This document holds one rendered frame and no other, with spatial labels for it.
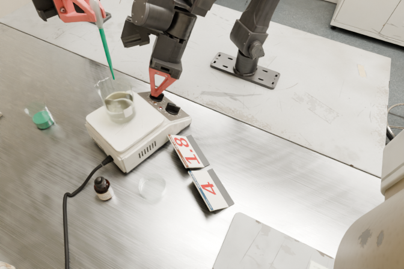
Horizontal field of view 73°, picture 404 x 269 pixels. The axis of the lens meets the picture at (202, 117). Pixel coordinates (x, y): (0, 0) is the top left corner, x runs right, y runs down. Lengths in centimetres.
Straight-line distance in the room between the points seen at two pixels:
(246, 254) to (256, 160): 21
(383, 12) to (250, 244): 254
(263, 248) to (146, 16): 47
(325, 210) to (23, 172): 63
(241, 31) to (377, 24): 228
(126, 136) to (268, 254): 34
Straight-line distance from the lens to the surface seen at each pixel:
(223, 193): 59
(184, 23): 58
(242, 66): 78
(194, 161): 59
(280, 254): 57
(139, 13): 55
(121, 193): 60
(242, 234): 56
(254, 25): 69
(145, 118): 58
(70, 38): 98
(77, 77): 83
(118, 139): 56
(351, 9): 286
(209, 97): 73
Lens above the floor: 144
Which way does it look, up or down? 51 degrees down
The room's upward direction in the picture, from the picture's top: 6 degrees clockwise
